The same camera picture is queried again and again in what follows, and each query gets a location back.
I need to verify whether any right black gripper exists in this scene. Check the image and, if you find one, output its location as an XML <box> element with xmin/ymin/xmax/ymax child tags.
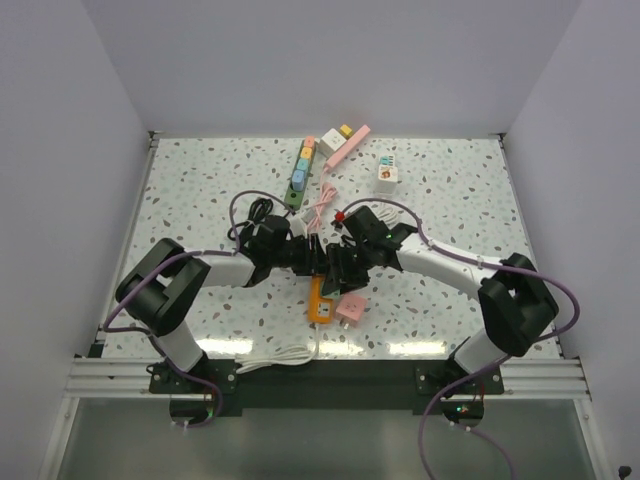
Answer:
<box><xmin>322</xmin><ymin>241</ymin><xmax>375</xmax><ymax>296</ymax></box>

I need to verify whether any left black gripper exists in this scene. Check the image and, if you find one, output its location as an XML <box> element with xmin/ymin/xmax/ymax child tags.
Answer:
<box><xmin>269</xmin><ymin>233</ymin><xmax>326</xmax><ymax>276</ymax></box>

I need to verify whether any pink cube plug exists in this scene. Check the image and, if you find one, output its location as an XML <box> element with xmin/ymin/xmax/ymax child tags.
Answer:
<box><xmin>334</xmin><ymin>293</ymin><xmax>368</xmax><ymax>329</ymax></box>

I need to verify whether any orange power strip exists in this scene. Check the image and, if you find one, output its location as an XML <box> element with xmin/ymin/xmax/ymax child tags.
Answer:
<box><xmin>307</xmin><ymin>276</ymin><xmax>334</xmax><ymax>324</ymax></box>

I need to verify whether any pink cord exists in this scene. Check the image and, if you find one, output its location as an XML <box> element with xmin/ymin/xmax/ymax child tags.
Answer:
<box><xmin>304</xmin><ymin>169</ymin><xmax>339</xmax><ymax>236</ymax></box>

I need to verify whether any white power strip cartoon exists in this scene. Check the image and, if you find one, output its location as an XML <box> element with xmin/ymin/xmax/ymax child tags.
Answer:
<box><xmin>374</xmin><ymin>154</ymin><xmax>399</xmax><ymax>195</ymax></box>

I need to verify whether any white cube adapter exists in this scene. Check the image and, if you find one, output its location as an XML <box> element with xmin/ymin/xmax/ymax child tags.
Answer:
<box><xmin>318</xmin><ymin>128</ymin><xmax>346</xmax><ymax>158</ymax></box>

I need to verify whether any pink power strip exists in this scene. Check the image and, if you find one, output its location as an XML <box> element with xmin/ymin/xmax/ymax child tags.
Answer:
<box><xmin>324</xmin><ymin>125</ymin><xmax>371</xmax><ymax>172</ymax></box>

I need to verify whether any yellow small plug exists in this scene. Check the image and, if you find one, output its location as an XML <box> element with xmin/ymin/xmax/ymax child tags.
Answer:
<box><xmin>339</xmin><ymin>124</ymin><xmax>353</xmax><ymax>139</ymax></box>

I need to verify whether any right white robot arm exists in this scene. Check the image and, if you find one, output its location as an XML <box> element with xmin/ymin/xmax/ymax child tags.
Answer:
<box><xmin>323</xmin><ymin>206</ymin><xmax>559</xmax><ymax>393</ymax></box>

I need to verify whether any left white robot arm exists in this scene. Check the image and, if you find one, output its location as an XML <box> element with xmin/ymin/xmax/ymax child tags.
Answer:
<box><xmin>104</xmin><ymin>214</ymin><xmax>328</xmax><ymax>392</ymax></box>

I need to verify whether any green power strip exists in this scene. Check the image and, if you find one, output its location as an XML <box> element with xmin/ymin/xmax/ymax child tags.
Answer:
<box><xmin>284</xmin><ymin>136</ymin><xmax>317</xmax><ymax>211</ymax></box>

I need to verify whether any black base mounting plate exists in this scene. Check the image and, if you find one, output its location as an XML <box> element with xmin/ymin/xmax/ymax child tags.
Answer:
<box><xmin>149</xmin><ymin>357</ymin><xmax>504</xmax><ymax>419</ymax></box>

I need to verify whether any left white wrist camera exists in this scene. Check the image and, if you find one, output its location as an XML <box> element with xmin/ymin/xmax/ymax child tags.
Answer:
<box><xmin>289</xmin><ymin>209</ymin><xmax>315</xmax><ymax>237</ymax></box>

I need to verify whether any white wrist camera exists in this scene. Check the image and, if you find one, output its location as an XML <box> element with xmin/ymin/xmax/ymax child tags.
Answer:
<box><xmin>289</xmin><ymin>209</ymin><xmax>315</xmax><ymax>237</ymax></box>
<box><xmin>331</xmin><ymin>211</ymin><xmax>347</xmax><ymax>233</ymax></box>

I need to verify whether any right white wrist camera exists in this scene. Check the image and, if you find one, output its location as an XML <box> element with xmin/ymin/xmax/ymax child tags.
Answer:
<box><xmin>331</xmin><ymin>211</ymin><xmax>347</xmax><ymax>233</ymax></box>

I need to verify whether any black power cord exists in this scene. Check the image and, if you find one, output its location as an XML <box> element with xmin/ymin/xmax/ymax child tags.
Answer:
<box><xmin>228</xmin><ymin>197</ymin><xmax>294</xmax><ymax>246</ymax></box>

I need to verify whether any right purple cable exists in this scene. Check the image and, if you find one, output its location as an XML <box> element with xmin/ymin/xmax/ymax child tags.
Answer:
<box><xmin>339</xmin><ymin>198</ymin><xmax>581</xmax><ymax>480</ymax></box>

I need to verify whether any purple cable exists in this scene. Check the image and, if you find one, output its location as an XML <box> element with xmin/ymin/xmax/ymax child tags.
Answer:
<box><xmin>102</xmin><ymin>189</ymin><xmax>281</xmax><ymax>431</ymax></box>
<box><xmin>339</xmin><ymin>198</ymin><xmax>581</xmax><ymax>480</ymax></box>

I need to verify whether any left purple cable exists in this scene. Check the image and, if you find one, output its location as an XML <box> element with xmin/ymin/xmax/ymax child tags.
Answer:
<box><xmin>102</xmin><ymin>189</ymin><xmax>281</xmax><ymax>431</ymax></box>

